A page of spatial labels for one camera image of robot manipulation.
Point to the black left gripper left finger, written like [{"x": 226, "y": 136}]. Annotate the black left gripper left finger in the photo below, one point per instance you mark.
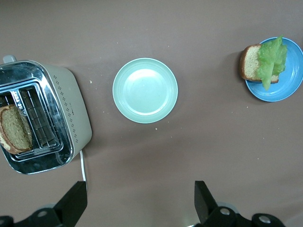
[{"x": 71, "y": 205}]

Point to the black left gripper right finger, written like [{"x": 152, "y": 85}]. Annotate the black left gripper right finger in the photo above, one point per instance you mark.
[{"x": 206, "y": 205}]

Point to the brown bread slice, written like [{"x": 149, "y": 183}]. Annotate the brown bread slice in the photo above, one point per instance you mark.
[
  {"x": 251, "y": 63},
  {"x": 14, "y": 130}
]

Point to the green lettuce leaf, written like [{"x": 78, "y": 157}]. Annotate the green lettuce leaf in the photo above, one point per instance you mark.
[{"x": 272, "y": 59}]

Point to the green round plate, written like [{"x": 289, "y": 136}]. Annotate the green round plate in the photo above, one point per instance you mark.
[{"x": 145, "y": 91}]

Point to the blue round plate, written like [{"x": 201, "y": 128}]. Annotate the blue round plate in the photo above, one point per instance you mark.
[{"x": 292, "y": 78}]

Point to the beige chrome toaster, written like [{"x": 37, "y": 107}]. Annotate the beige chrome toaster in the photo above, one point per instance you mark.
[{"x": 68, "y": 106}]

